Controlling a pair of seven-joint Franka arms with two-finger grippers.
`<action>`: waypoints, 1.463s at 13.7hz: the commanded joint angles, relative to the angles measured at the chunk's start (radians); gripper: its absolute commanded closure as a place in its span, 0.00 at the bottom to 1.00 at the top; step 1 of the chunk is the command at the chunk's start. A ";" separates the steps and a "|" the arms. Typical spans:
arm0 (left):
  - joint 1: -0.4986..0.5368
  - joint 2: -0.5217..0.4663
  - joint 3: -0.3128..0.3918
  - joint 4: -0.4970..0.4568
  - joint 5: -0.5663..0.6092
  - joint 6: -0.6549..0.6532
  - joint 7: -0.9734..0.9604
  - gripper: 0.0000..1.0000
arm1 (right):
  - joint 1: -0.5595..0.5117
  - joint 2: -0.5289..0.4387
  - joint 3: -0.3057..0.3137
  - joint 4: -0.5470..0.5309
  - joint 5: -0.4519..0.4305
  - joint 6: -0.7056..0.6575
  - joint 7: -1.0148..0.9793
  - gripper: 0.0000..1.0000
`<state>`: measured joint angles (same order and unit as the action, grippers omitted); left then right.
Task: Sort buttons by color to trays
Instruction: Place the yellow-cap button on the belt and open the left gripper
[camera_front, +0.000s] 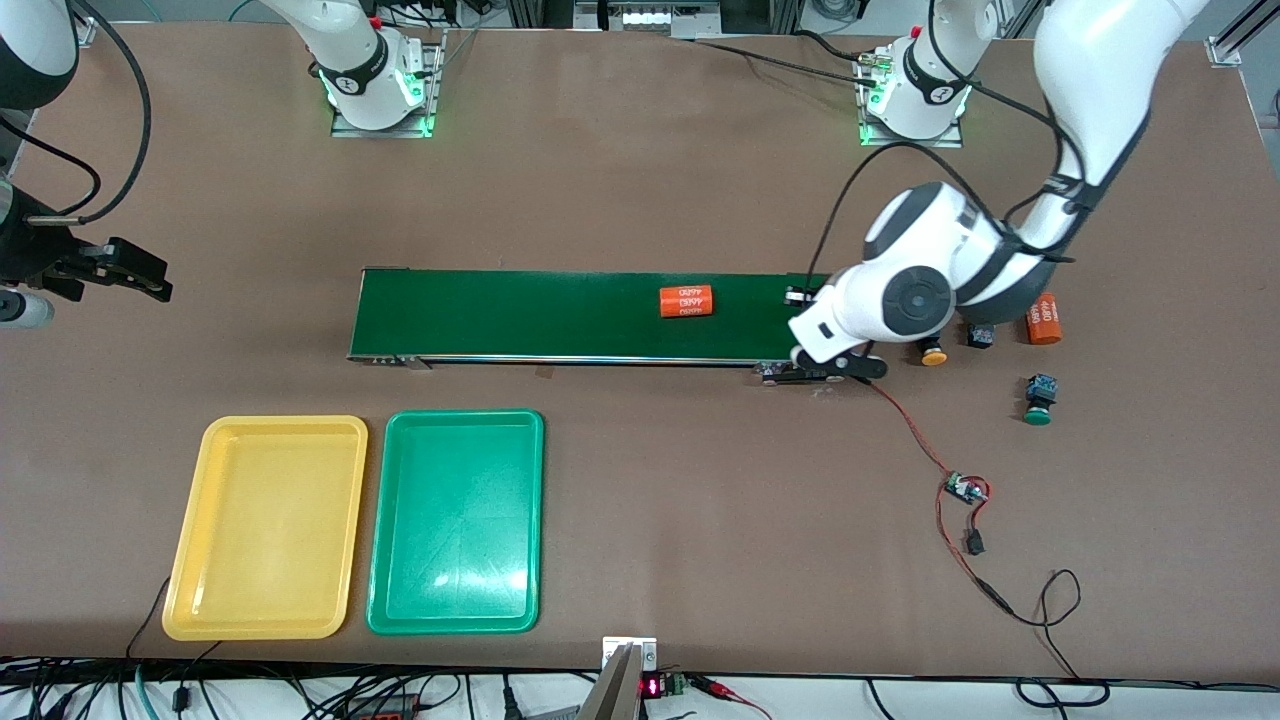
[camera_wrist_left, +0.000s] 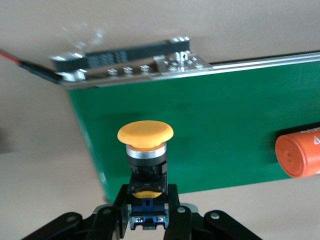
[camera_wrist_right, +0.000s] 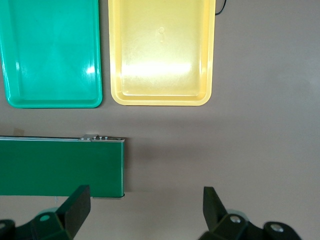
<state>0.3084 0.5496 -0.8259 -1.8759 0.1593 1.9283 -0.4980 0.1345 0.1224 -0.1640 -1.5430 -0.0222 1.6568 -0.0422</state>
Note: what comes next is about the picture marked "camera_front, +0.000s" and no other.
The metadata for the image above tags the orange cylinder with white print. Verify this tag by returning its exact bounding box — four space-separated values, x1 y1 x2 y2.
659 285 715 319
1026 293 1064 346

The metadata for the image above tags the green conveyor belt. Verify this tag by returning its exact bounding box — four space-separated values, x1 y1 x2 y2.
346 267 846 387

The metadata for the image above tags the yellow plastic tray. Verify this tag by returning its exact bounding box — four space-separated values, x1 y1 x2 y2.
162 414 370 642

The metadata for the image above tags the silver lit control device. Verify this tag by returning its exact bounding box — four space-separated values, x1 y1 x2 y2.
570 0 726 39

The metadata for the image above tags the green plastic tray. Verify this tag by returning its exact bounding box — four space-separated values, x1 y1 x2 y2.
366 408 546 637

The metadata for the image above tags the red clip lead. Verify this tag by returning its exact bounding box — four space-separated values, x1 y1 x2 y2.
690 675 773 720

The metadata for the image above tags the grey metal pole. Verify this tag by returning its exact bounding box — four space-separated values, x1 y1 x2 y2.
578 645 641 720

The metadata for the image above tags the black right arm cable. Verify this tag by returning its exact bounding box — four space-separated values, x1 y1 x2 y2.
0 0 153 226

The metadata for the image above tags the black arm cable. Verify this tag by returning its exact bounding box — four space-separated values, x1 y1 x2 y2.
805 0 1101 291
0 0 153 226

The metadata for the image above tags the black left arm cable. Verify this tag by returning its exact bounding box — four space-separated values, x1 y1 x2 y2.
805 0 1101 291

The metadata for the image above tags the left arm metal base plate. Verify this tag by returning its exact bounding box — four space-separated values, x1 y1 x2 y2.
858 50 966 149

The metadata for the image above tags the black cable across table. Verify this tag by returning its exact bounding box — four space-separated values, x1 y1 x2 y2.
690 35 881 89

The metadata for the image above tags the thin black table cable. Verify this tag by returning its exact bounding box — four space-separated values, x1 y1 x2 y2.
124 576 173 663

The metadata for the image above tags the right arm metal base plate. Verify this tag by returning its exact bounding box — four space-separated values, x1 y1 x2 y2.
330 30 446 139

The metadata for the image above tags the silver metal bracket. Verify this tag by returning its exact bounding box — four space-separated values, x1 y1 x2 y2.
602 636 659 673

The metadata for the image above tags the thin black looped cable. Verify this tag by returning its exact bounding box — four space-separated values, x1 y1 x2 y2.
1008 568 1111 707

